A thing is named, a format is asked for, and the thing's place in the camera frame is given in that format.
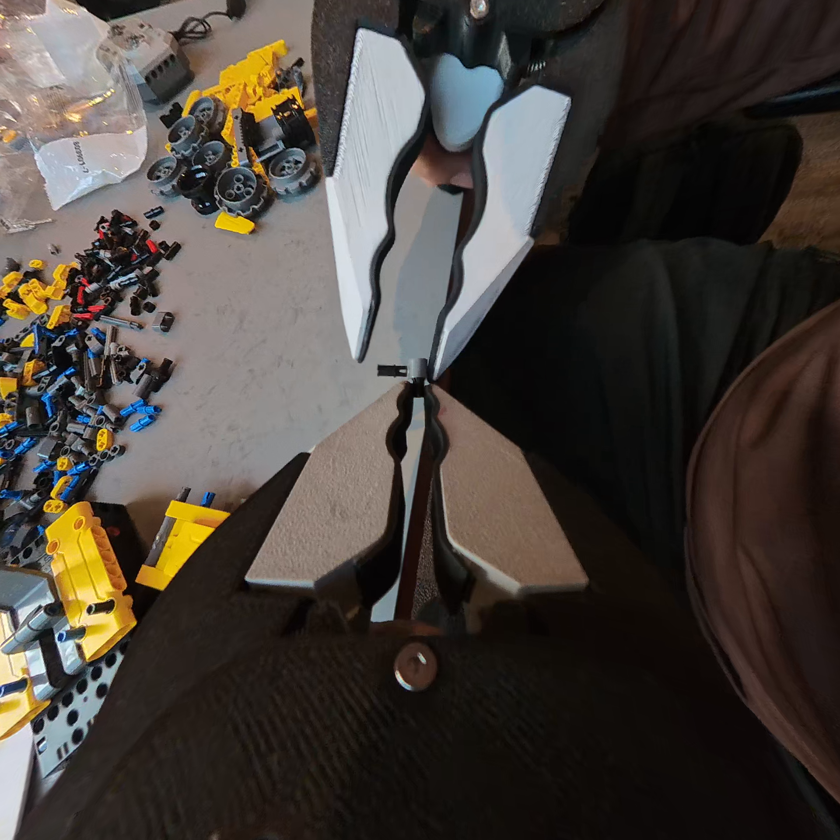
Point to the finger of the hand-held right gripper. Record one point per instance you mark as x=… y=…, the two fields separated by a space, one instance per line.
x=512 y=197
x=374 y=144

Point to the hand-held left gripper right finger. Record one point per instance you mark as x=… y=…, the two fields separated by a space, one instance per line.
x=505 y=518

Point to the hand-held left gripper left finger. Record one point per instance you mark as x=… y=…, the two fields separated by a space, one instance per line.
x=328 y=518

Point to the grey holed connector piece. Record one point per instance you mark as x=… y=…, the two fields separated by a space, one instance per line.
x=417 y=365

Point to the person's right forearm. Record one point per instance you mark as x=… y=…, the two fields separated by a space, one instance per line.
x=722 y=52

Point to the grey desk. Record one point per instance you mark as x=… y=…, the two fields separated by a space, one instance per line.
x=262 y=328

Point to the person's right hand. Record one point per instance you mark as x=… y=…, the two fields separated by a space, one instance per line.
x=449 y=169

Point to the yellow grey toy vehicle chassis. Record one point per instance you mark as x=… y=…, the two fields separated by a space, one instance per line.
x=256 y=85

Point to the yellow curved panel assembly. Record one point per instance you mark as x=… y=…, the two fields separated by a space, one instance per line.
x=184 y=531

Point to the yellow curved panel piece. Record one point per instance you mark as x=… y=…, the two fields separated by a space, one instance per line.
x=234 y=223

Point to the black rubber tyre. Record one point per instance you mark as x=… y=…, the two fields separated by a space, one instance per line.
x=197 y=191

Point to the person's black trousers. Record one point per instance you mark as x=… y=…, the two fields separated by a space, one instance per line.
x=623 y=361

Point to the grey motor block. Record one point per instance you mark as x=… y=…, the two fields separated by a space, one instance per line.
x=154 y=59

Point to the black block with yellow beams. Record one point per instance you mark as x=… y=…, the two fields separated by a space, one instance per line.
x=85 y=558

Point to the dark grey sleeve piece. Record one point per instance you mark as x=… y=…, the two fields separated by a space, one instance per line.
x=164 y=321

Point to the pile of small building pieces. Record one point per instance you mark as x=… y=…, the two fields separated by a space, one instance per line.
x=65 y=361

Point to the small clear parts bag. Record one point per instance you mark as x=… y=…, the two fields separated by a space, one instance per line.
x=65 y=131

